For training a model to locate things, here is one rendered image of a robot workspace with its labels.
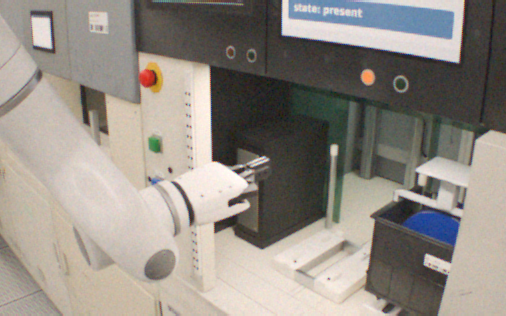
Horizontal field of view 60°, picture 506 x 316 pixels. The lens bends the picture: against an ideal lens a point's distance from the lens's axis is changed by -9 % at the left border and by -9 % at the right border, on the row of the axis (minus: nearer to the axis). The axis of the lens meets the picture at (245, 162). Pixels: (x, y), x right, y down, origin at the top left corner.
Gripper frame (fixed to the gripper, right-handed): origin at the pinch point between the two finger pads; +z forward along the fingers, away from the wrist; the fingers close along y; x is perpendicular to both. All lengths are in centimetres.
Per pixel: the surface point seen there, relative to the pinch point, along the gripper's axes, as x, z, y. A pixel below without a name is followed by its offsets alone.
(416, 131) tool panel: -27, 80, -23
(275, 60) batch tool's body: 18.1, 4.0, 0.6
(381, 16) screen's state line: 27.1, 7.4, 18.3
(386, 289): -29.6, 19.4, 14.9
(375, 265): -25.4, 19.5, 11.2
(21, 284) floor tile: -131, -44, -172
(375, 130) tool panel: -32, 79, -39
